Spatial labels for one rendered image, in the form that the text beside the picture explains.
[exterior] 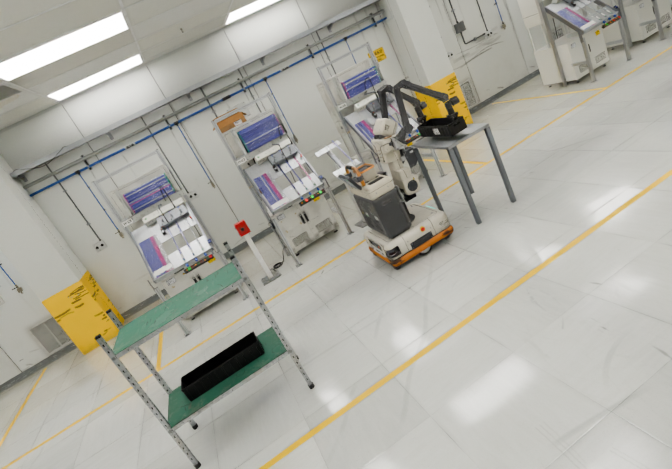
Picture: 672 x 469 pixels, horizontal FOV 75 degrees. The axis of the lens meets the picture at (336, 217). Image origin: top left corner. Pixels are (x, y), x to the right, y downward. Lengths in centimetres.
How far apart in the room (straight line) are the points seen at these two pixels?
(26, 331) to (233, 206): 328
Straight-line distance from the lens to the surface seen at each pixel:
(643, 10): 885
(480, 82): 863
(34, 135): 702
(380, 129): 395
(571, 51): 769
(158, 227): 532
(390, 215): 384
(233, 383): 311
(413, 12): 747
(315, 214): 544
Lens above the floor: 182
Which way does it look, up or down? 17 degrees down
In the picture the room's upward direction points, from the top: 27 degrees counter-clockwise
